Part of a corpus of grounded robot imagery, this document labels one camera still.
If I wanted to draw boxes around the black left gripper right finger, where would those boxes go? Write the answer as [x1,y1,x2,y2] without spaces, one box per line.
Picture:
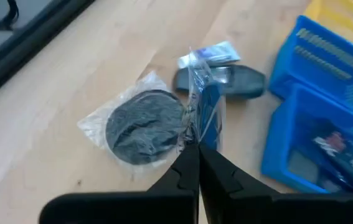
[199,143,353,224]

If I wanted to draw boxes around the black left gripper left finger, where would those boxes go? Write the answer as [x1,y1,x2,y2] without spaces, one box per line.
[39,143,200,224]

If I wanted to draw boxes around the bagged black round hairbrush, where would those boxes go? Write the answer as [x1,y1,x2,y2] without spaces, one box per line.
[77,46,227,175]

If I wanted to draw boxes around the grey roll-on deodorant bottle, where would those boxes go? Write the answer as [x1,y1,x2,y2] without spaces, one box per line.
[172,64,266,101]

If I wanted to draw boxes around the white travel toothpaste tube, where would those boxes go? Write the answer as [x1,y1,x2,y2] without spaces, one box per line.
[177,40,242,69]

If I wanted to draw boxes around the dark packet with red print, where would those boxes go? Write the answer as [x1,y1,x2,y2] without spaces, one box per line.
[288,121,353,192]

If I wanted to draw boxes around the yellow plastic slotted basket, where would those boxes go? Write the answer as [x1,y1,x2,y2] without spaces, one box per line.
[303,0,353,56]

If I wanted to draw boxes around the black aluminium table frame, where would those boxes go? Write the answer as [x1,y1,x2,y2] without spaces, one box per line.
[0,0,96,108]

